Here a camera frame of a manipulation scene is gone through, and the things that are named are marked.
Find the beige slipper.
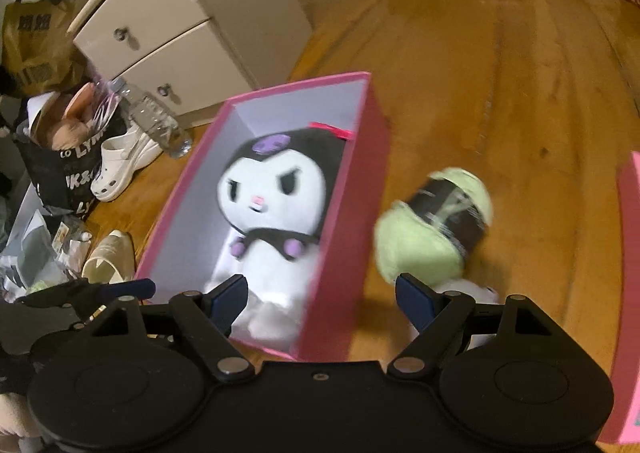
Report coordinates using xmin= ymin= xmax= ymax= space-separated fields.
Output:
xmin=81 ymin=230 xmax=136 ymax=284

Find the pink SRSOO box lid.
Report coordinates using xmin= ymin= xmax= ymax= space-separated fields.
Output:
xmin=600 ymin=152 xmax=640 ymax=444

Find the white panda plush ball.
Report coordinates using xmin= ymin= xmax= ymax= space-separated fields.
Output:
xmin=395 ymin=274 xmax=499 ymax=362

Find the pink open box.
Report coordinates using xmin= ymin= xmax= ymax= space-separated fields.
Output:
xmin=137 ymin=72 xmax=390 ymax=362

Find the white clog shoe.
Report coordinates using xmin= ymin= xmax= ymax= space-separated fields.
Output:
xmin=91 ymin=123 xmax=163 ymax=202

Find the green yarn ball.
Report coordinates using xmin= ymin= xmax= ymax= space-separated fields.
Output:
xmin=373 ymin=167 xmax=494 ymax=286

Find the Kuromi plush doll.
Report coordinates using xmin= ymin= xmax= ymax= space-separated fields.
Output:
xmin=208 ymin=127 xmax=347 ymax=352

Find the beige drawer cabinet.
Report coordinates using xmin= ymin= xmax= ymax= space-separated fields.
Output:
xmin=70 ymin=0 xmax=311 ymax=126

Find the clear plastic water bottle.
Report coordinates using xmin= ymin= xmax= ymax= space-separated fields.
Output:
xmin=108 ymin=77 xmax=192 ymax=158

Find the black printed tote bag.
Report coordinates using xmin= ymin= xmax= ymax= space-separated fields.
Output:
xmin=12 ymin=82 xmax=127 ymax=218

